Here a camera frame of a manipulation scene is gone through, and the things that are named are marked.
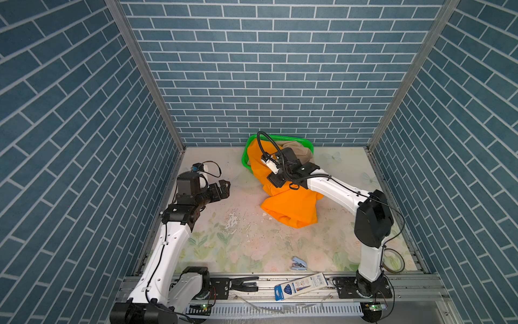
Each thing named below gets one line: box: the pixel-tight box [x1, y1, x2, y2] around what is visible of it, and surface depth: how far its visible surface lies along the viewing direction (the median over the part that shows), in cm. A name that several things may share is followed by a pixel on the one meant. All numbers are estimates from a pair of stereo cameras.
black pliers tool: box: [229, 276, 259, 292], surface depth 75 cm
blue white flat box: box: [273, 272, 330, 302], surface depth 75 cm
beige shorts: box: [275, 140, 314, 165], surface depth 113 cm
